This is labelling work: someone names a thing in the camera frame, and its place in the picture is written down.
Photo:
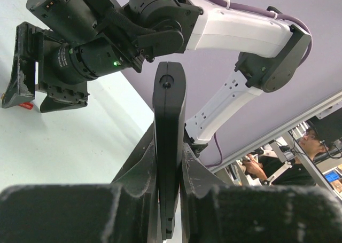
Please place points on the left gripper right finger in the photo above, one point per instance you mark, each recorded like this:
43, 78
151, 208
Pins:
213, 211

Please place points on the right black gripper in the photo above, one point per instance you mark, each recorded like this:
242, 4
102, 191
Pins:
33, 70

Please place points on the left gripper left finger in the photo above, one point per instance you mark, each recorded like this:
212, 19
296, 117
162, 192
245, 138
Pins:
125, 210

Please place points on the orange red battery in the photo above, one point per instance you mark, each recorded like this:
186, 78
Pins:
28, 106

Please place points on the black remote control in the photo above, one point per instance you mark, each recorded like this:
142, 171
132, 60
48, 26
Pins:
169, 98

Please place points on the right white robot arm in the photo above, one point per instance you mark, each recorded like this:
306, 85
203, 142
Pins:
87, 39

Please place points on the blue storage bin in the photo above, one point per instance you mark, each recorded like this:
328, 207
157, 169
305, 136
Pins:
332, 176

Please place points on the right aluminium frame post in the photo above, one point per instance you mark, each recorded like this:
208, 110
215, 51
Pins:
291, 158

